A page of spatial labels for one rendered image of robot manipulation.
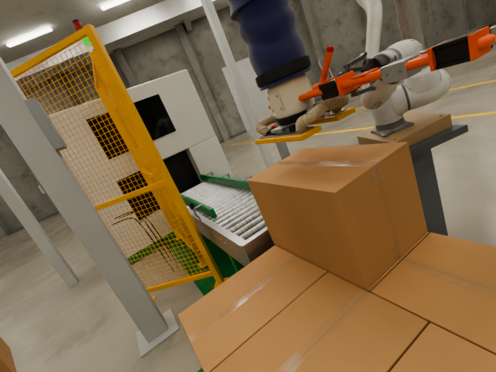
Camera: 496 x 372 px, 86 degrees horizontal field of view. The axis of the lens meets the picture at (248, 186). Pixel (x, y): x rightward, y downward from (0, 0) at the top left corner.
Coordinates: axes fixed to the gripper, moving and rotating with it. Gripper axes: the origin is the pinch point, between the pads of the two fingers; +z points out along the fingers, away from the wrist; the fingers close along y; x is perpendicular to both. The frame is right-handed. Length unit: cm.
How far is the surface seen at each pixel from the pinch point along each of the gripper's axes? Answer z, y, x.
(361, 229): 14.9, 46.3, -5.1
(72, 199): 103, 6, 128
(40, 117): 93, -43, 126
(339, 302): 31, 69, -1
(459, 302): 10, 69, -29
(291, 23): -2.1, -25.4, 16.2
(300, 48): -2.2, -16.7, 15.8
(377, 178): 1.1, 33.6, -5.0
